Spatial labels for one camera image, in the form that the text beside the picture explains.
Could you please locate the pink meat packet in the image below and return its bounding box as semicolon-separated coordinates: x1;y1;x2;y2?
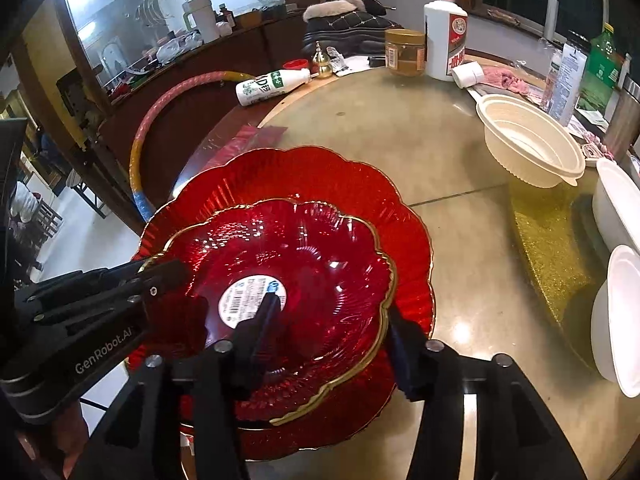
470;62;543;98

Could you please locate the white liquor bottle red cap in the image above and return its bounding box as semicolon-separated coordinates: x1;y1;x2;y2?
423;0;469;82

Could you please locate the white milk bottle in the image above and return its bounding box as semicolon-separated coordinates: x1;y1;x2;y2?
235;59;312;107

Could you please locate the gold bell ornament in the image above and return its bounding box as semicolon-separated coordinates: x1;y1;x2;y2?
311;41;335;79

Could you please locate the large red glass plate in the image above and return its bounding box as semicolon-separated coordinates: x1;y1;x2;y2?
125;146;435;461

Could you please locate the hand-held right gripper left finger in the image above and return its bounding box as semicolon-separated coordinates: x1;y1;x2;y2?
70;292;296;480

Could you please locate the small white cup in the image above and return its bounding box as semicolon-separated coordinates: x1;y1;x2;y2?
451;60;485;88

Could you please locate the gold turntable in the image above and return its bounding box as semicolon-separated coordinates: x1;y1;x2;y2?
507;157;631;386

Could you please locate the white foam bowl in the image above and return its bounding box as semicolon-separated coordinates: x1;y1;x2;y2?
592;159;640;266
590;245;640;398

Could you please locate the peanut butter jar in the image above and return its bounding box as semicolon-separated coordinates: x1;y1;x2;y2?
384;29;427;78

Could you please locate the white tumbler green handle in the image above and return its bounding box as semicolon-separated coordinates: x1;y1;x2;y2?
182;0;221;43

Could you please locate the cream plastic bowl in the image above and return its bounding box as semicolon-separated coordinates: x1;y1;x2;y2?
475;94;586;188

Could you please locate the white plastic bag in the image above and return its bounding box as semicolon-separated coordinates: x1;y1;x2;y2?
156;30;203;63

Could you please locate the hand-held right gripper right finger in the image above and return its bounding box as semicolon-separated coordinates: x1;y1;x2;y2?
385;305;588;480

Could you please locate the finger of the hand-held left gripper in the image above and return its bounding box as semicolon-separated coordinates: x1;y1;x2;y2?
142;294;210;357
15;259;193;323

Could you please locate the small red glass plate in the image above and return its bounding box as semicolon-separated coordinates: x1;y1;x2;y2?
142;199;398;427

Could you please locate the black fur-trimmed jacket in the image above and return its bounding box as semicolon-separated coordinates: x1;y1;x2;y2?
301;0;403;58

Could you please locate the colourful hula hoop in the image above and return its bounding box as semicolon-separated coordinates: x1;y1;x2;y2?
129;71;258;223

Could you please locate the green plastic bottle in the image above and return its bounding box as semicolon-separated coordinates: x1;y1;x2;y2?
580;22;626;106

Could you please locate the clear bottle black cap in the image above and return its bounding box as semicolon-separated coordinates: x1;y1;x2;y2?
542;32;592;126

